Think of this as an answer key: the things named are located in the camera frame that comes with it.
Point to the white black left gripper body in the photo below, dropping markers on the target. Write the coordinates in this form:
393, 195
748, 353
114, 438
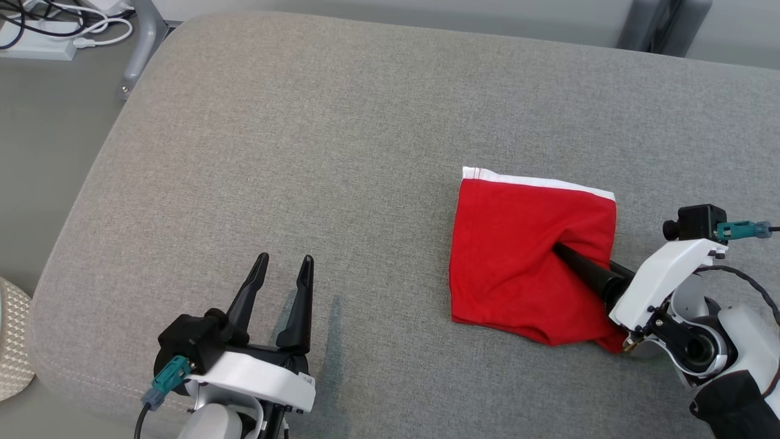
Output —
256, 381

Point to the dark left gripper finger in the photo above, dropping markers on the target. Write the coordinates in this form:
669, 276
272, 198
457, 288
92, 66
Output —
247, 305
298, 317

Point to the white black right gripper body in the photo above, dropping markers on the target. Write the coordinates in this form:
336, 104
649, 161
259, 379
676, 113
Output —
655, 280

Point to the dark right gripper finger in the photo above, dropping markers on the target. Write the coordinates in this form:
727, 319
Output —
588, 268
623, 271

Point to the red basketball shorts white bands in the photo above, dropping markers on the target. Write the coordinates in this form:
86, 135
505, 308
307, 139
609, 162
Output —
506, 262

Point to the white woven basket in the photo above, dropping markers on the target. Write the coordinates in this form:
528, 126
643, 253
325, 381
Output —
13, 341

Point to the white power adapter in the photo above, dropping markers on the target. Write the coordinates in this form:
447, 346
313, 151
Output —
113, 5

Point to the white power strip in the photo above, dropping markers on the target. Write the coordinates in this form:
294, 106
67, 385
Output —
36, 47

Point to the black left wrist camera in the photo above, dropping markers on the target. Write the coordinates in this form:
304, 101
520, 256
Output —
189, 341

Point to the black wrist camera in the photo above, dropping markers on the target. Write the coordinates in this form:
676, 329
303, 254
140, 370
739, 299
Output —
701, 222
189, 341

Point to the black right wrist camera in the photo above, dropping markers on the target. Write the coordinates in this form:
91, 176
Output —
701, 222

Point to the grey metal partition post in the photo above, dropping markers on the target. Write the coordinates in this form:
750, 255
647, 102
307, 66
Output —
640, 24

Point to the grey metal frame leg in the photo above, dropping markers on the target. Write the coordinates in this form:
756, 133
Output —
146, 36

